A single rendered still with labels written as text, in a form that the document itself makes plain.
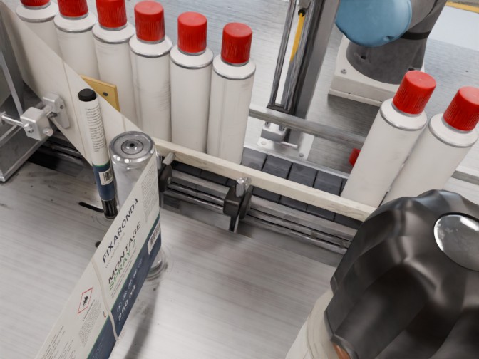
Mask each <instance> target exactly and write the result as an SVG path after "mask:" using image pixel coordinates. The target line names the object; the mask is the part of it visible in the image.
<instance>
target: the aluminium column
mask: <svg viewBox="0 0 479 359"><path fill-rule="evenodd" d="M319 1H320V0H316V4H315V7H314V13H313V16H312V19H311V24H310V27H309V32H308V36H307V42H306V45H305V48H304V53H303V56H302V61H301V65H300V68H299V73H298V76H297V81H298V79H299V74H300V71H301V68H302V63H303V60H304V56H305V53H306V50H307V46H308V42H309V38H310V35H311V30H312V27H313V25H314V19H315V17H316V12H317V9H318V6H319ZM340 3H341V0H324V3H323V5H322V8H321V13H320V16H319V20H318V24H317V26H316V31H315V34H314V38H313V41H312V44H311V48H310V51H309V55H308V59H307V63H306V65H305V69H304V73H303V76H302V81H301V83H300V86H299V92H298V95H297V102H296V107H295V112H294V116H295V117H298V118H302V119H305V120H306V119H307V116H308V113H309V109H310V106H311V102H312V99H313V96H314V91H315V89H316V85H317V81H318V79H319V74H320V72H321V67H322V64H323V62H324V57H325V55H326V50H327V47H328V45H329V40H330V38H331V33H332V30H333V27H334V23H335V20H336V16H337V13H338V10H339V6H340ZM295 54H296V53H295ZM295 54H294V57H295ZM294 57H293V59H292V61H289V67H288V70H287V76H286V80H285V83H284V89H283V93H282V99H281V102H280V104H282V105H283V104H284V101H285V97H286V94H287V88H288V85H289V79H290V75H291V72H292V66H293V63H294ZM296 86H297V82H296V85H295V89H294V94H295V90H296ZM294 94H293V97H292V102H291V105H290V107H291V108H292V106H293V100H294ZM291 114H292V109H291V112H290V115H291ZM287 129H288V128H287ZM287 129H286V132H285V136H286V133H287ZM285 136H284V139H285ZM301 136H302V132H299V131H296V130H293V129H291V130H290V133H289V137H288V139H287V141H286V142H285V141H284V139H283V140H282V143H280V144H283V145H286V146H290V147H293V148H297V147H298V144H299V141H300V139H301Z"/></svg>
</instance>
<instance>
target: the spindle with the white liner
mask: <svg viewBox="0 0 479 359"><path fill-rule="evenodd" d="M330 285H331V289H330V290H328V291H327V292H326V293H324V294H323V295H322V296H321V297H320V298H319V299H318V301H317V302H316V303H315V304H314V306H313V308H312V309H311V312H310V314H309V316H308V319H307V321H306V322H305V323H304V325H303V326H302V328H301V330H300V332H299V334H298V336H297V338H296V340H295V342H294V343H293V345H292V346H291V348H290V349H289V352H288V353H287V356H286V358H285V359H479V205H477V204H475V203H473V202H471V201H470V200H468V199H466V198H465V197H464V196H462V195H461V194H459V193H457V192H452V191H447V190H441V189H431V190H428V191H426V192H424V193H422V194H420V195H418V196H417V197H399V198H396V199H393V200H391V201H389V202H387V203H385V204H383V205H381V206H380V207H379V208H377V209H376V210H374V211H373V212H372V213H371V214H370V215H369V216H368V217H367V218H366V219H365V220H364V222H363V223H362V225H361V226H360V227H359V229H358V231H357V233H356V234H355V236H354V238H353V240H352V241H351V243H350V245H349V247H348V249H347V250H346V253H345V254H344V256H343V258H342V260H341V262H340V263H339V265H338V267H337V269H336V270H335V272H334V275H333V276H332V277H331V280H330Z"/></svg>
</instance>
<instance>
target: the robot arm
mask: <svg viewBox="0 0 479 359"><path fill-rule="evenodd" d="M447 1H448V0H341V3H340V6H339V10H338V13H337V16H336V20H335V24H336V26H337V27H338V29H339V30H340V32H342V33H343V34H344V35H345V37H346V38H347V39H349V40H350V41H349V44H348V47H347V49H346V59H347V61H348V62H349V63H350V64H351V66H352V67H353V68H355V69H356V70H357V71H358V72H360V73H361V74H363V75H365V76H366V77H368V78H371V79H373V80H376V81H379V82H382V83H388V84H393V85H400V84H401V81H402V80H403V77H404V76H405V74H406V73H407V72H409V71H421V69H422V67H423V60H424V56H425V52H426V44H427V39H428V37H429V35H430V33H431V31H432V29H433V27H434V26H435V24H436V21H437V20H438V17H439V16H440V14H441V12H442V10H443V8H444V7H445V5H446V3H447Z"/></svg>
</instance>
